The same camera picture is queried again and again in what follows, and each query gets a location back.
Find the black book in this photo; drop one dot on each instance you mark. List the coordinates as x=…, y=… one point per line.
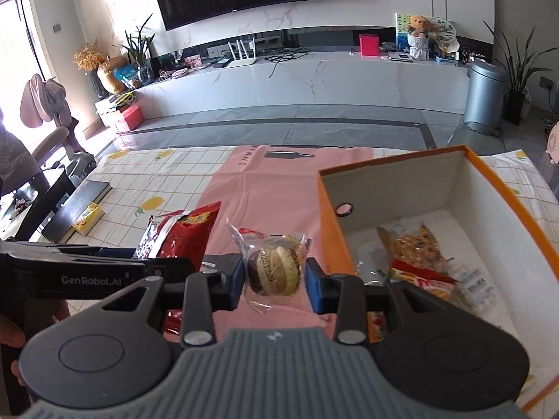
x=78, y=209

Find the white router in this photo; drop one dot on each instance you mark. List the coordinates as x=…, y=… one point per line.
x=242, y=56

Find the white marble TV cabinet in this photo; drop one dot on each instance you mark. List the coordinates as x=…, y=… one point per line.
x=349, y=83

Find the silver trash can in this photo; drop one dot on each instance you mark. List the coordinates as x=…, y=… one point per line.
x=484, y=96

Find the orange red noodle snack packet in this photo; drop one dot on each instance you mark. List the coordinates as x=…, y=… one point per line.
x=419, y=281

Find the pink round object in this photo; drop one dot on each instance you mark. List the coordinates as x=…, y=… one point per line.
x=553, y=144

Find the brown teddy bear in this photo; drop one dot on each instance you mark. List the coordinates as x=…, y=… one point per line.
x=419, y=35

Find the orange cardboard box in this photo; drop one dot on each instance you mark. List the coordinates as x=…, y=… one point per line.
x=332, y=235

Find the gold vase with dried flowers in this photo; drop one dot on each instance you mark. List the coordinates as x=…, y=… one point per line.
x=109, y=76

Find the clear packet of orange peanuts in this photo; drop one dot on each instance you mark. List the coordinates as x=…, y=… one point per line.
x=415, y=244

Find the small yellow box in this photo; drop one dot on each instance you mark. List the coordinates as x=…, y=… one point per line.
x=87, y=218

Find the dark red snack packet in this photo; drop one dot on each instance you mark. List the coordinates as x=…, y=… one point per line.
x=187, y=235

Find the red storage box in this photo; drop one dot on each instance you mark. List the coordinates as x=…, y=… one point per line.
x=129, y=118

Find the green plant in glass vase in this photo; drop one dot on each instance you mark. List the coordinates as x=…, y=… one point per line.
x=139, y=52

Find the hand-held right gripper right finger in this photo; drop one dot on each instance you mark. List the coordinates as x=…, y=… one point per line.
x=312, y=286

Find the potted plant in dark pot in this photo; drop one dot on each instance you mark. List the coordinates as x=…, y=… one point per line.
x=517, y=104

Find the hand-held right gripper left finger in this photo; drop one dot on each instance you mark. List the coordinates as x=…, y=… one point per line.
x=238, y=281

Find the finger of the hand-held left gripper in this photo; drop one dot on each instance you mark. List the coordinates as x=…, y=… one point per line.
x=109, y=253
x=174, y=267

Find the clear round cookie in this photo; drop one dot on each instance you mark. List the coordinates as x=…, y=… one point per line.
x=273, y=270

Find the chair with pink hat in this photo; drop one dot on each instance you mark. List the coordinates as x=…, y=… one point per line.
x=48, y=100

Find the round paper fan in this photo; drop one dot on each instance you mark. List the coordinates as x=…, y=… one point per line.
x=445, y=37

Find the person's left hand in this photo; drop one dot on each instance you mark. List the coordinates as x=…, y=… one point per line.
x=9, y=331

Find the pink cloth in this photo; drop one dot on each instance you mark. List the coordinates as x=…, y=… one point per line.
x=270, y=192

